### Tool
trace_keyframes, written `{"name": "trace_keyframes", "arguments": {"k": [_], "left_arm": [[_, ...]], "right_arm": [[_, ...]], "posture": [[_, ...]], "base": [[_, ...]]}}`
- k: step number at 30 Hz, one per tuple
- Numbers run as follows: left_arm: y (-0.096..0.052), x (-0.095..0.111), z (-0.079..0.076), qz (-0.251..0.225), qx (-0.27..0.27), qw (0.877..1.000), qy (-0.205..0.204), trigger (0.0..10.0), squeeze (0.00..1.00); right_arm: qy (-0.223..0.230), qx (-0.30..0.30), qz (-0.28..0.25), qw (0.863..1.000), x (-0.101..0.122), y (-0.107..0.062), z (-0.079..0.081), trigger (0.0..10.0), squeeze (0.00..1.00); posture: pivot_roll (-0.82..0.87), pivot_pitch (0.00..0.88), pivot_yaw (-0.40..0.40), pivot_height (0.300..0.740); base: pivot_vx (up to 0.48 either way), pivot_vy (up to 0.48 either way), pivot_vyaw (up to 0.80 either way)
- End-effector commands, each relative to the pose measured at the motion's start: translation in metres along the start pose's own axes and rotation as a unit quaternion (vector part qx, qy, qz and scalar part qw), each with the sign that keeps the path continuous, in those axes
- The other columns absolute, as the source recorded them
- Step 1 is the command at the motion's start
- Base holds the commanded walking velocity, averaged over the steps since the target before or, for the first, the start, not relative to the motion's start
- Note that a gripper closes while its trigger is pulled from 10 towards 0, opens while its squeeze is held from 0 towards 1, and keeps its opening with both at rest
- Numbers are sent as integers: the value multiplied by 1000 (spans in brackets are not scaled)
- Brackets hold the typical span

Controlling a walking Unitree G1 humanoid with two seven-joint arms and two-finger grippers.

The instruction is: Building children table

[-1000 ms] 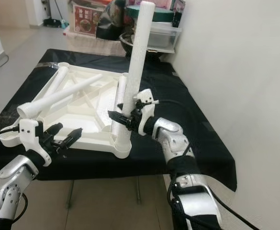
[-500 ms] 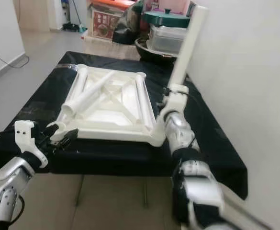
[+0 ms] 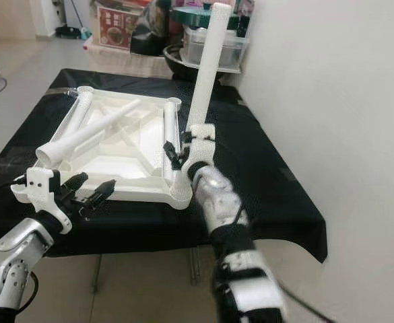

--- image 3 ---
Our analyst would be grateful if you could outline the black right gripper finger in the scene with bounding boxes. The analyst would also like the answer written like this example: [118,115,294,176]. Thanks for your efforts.
[162,139,184,170]

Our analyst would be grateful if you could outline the white plastic children table top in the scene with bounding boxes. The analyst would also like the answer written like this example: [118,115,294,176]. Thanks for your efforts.
[11,85,194,211]

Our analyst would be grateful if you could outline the black tablecloth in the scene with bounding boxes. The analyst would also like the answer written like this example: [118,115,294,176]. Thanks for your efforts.
[0,67,329,264]

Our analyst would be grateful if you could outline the black wok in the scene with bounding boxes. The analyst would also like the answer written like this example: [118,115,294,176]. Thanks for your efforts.
[163,44,218,81]

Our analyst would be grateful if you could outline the white plastic tray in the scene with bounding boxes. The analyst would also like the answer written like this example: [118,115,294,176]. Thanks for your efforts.
[180,61,244,73]

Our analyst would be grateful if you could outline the clear plastic container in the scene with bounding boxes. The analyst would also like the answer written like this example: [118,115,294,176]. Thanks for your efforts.
[182,27,250,68]

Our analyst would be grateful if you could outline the glossy black plastic bag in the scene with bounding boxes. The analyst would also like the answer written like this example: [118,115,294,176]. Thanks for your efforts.
[131,0,172,56]

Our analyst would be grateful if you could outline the clear storage box orange lid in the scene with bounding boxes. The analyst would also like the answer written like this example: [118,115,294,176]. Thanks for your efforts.
[92,0,147,51]

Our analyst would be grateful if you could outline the dark green pot lid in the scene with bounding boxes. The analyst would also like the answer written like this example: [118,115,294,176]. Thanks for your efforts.
[171,5,214,29]

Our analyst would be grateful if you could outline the red printed food carton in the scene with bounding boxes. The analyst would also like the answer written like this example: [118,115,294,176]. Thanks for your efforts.
[97,7,130,48]

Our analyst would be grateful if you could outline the black dustpan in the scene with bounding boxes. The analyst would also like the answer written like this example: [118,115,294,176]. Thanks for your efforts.
[55,26,90,40]

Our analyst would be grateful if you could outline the dark framed picture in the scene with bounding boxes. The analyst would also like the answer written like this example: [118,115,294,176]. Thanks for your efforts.
[234,0,255,38]

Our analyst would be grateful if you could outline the thin black broom stick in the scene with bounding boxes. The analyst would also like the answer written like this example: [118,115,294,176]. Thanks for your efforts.
[67,0,79,28]

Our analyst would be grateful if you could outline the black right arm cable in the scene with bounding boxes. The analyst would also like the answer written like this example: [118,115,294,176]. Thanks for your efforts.
[180,130,335,323]

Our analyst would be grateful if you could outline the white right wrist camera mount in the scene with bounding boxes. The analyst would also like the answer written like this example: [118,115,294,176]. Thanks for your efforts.
[185,122,218,177]

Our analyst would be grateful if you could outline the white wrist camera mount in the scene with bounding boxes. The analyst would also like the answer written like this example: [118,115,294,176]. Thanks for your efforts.
[185,122,218,177]
[26,166,74,235]

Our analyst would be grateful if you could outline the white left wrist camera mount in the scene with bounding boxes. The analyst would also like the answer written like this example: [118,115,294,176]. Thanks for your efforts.
[26,166,74,235]

